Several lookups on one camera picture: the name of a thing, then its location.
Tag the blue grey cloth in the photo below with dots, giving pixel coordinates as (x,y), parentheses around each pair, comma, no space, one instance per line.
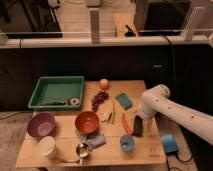
(93,140)

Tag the black monitor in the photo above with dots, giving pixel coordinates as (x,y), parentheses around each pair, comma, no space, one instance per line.
(160,17)

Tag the purple bowl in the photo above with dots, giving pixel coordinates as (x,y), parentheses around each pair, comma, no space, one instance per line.
(41,125)

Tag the white horizontal rail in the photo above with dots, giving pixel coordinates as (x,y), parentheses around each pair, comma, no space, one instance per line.
(106,41)

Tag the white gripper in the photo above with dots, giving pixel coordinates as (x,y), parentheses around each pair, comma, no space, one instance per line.
(146,122)

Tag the orange fruit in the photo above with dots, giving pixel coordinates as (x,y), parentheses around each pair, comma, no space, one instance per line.
(104,84)

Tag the dark tool in tray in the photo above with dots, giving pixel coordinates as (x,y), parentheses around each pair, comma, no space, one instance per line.
(54,103)

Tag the green plastic tray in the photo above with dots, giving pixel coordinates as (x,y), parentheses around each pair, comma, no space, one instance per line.
(57,88)

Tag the orange carrot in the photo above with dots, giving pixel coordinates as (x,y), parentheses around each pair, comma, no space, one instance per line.
(125,125)

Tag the grey post left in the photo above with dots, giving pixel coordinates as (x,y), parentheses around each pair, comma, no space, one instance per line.
(95,28)

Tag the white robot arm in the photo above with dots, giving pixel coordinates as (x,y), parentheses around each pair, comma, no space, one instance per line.
(156,99)

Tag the white cup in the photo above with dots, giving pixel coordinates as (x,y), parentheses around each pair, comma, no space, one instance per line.
(47,147)

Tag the grey post right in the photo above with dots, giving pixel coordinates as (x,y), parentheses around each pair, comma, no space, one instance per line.
(193,21)

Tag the bunch of dark grapes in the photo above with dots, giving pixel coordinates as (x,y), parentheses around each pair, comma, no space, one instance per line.
(98,99)

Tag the teal sponge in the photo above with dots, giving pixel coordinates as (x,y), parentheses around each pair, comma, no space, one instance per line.
(124,101)

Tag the tape roll in tray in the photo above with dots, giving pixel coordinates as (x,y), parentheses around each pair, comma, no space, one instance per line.
(73,101)

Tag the small blue cup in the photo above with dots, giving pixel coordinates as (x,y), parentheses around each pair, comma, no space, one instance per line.
(127,143)

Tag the red bowl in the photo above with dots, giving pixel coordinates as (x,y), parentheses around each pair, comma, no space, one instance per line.
(87,122)

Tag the grey post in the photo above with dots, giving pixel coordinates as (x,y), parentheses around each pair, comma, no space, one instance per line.
(193,21)
(95,28)

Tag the yellow banana toy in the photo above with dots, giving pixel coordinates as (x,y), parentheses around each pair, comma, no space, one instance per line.
(107,112)

